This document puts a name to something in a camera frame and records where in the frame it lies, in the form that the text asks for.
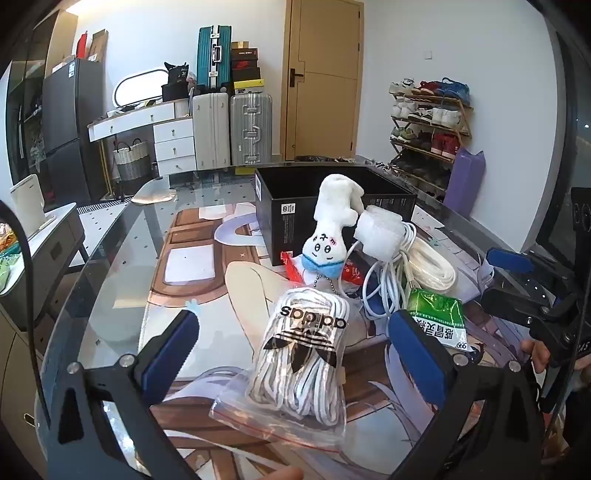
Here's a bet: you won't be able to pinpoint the white hard suitcase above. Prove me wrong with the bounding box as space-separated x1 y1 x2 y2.
191 93 231 171

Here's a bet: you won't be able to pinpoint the wooden shoe rack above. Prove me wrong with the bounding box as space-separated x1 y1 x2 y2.
389 77 472 201

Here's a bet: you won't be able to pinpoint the silver aluminium suitcase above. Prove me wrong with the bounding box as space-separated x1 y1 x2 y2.
229 93 273 166

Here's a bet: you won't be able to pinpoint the person's left hand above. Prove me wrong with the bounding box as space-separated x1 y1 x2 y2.
259 466 304 480

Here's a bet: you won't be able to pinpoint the white plush toy blue scarf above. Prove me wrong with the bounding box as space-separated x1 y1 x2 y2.
301 174 365 279

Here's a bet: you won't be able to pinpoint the white dresser desk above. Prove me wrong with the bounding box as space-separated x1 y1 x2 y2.
87 99 197 176

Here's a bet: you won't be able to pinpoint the bagged white adidas shoelaces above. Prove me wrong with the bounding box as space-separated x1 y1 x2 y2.
211 287 349 453

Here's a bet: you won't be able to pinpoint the cream rope bundle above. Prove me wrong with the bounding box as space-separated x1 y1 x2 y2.
407 234 459 294

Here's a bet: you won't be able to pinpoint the teal hard suitcase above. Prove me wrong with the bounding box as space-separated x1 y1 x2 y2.
195 25 232 93

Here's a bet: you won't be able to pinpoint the black cat bag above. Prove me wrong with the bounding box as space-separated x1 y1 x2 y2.
161 62 189 102

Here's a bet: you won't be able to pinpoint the stacked shoe boxes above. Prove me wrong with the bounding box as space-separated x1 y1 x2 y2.
230 41 264 94

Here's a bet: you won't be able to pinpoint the person's right hand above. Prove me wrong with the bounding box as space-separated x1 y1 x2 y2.
521 338 591 375

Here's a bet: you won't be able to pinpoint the purple bag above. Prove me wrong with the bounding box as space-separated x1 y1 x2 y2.
444 147 486 218

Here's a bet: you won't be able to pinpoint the white charging cable bundle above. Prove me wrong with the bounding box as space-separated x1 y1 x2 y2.
338 221 419 320

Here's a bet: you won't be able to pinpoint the white foam block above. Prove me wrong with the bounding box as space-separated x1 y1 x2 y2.
353 205 406 262

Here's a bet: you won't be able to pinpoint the grey side cabinet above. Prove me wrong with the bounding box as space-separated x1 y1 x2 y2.
1 203 86 331

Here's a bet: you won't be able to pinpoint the woven laundry basket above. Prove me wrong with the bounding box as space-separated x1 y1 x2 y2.
113 138 151 182

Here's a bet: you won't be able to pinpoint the black cardboard box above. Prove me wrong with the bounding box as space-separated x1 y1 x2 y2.
254 162 417 266

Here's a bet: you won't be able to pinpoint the black refrigerator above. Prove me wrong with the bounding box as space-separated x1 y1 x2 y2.
42 58 107 206

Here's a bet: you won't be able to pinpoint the wooden door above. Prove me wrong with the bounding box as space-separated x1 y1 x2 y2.
280 1 365 161

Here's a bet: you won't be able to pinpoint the dark wardrobe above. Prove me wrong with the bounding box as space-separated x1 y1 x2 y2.
6 10 78 206

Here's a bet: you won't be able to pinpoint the green white snack packet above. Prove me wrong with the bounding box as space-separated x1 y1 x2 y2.
408 289 472 353

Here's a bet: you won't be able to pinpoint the oval mirror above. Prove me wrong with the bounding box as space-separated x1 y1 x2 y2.
112 69 168 107

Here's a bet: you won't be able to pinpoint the red white balloon packet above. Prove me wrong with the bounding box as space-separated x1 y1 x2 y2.
280 252 365 297

